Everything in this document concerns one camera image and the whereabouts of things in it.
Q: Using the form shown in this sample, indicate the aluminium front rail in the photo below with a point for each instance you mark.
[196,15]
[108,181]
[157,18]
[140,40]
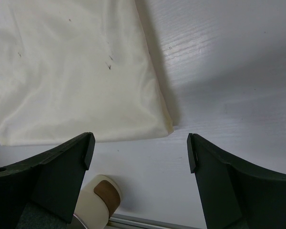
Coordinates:
[126,221]

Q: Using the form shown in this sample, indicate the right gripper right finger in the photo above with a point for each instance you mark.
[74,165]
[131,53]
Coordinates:
[236,194]

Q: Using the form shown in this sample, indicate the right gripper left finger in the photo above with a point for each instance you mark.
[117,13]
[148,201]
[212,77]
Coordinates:
[41,192]

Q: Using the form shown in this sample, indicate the metal cup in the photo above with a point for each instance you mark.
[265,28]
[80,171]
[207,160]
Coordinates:
[97,202]

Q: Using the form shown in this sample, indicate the cream cloth napkin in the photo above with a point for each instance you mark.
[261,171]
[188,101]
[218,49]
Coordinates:
[74,66]

